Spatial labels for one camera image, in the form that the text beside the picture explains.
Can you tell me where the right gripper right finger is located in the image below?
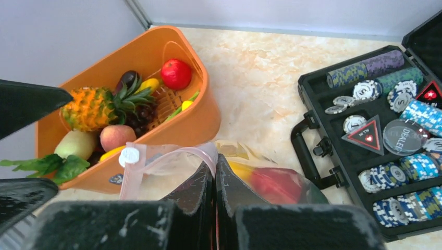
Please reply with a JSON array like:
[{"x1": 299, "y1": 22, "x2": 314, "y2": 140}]
[{"x1": 216, "y1": 155, "x2": 385, "y2": 249}]

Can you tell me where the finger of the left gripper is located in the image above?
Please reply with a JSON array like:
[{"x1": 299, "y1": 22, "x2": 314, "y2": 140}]
[
  {"x1": 1, "y1": 178, "x2": 59, "y2": 239},
  {"x1": 1, "y1": 79, "x2": 73, "y2": 139}
]

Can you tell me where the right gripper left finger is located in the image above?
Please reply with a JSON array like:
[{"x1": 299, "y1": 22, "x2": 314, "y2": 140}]
[{"x1": 22, "y1": 164, "x2": 213, "y2": 249}]

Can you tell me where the yellow toy banana bunch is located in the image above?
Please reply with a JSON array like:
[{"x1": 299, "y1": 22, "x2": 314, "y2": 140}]
[{"x1": 228, "y1": 161, "x2": 254, "y2": 183}]

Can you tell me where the red toy pepper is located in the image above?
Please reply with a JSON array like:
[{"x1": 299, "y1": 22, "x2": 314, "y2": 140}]
[{"x1": 250, "y1": 168, "x2": 304, "y2": 204}]

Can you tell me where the clear zip top bag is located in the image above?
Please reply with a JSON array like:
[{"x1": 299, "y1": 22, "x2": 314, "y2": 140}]
[{"x1": 118, "y1": 140, "x2": 313, "y2": 204}]

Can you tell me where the dark green toy avocado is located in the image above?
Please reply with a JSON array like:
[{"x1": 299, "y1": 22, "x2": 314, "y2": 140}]
[{"x1": 305, "y1": 184, "x2": 329, "y2": 204}]

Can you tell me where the red toy tomato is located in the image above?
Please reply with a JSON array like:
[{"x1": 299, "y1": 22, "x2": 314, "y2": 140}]
[{"x1": 161, "y1": 59, "x2": 192, "y2": 90}]

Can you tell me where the toy pineapple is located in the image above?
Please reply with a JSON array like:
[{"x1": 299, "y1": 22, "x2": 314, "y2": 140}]
[{"x1": 59, "y1": 77, "x2": 155, "y2": 132}]

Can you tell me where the toy peach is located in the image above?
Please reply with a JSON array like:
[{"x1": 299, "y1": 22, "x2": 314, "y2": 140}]
[{"x1": 100, "y1": 125, "x2": 137, "y2": 152}]

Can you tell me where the orange plastic basket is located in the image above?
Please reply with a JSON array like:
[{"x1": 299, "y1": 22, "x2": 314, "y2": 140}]
[{"x1": 35, "y1": 26, "x2": 221, "y2": 194}]

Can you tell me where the dark toy grape bunch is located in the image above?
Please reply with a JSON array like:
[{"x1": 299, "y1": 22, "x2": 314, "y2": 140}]
[{"x1": 125, "y1": 104, "x2": 157, "y2": 138}]

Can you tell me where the toy eggplant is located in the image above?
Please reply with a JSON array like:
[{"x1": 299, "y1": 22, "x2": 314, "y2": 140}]
[{"x1": 114, "y1": 70, "x2": 140, "y2": 94}]

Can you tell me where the small yellow toy fruit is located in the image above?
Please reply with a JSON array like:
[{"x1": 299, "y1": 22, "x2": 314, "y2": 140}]
[{"x1": 136, "y1": 78, "x2": 161, "y2": 93}]

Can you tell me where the black poker chip case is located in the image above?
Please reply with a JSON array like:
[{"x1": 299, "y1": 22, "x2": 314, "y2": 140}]
[{"x1": 290, "y1": 12, "x2": 441, "y2": 242}]

